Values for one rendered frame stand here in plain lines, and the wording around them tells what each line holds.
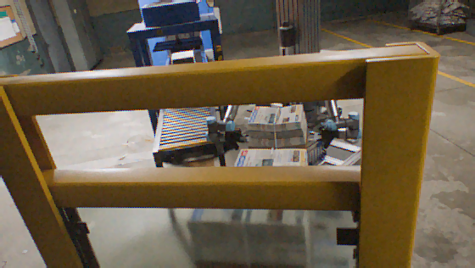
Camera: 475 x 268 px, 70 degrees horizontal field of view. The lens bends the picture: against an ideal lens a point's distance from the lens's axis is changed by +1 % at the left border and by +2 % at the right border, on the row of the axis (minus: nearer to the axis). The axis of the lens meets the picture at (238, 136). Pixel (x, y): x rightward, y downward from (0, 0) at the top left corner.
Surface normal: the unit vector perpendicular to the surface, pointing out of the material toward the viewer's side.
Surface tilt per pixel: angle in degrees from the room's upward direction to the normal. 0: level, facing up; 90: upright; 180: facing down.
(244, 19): 90
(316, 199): 90
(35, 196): 90
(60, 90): 90
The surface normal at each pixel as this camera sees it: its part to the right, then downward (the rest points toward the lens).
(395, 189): -0.17, 0.45
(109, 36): 0.14, 0.42
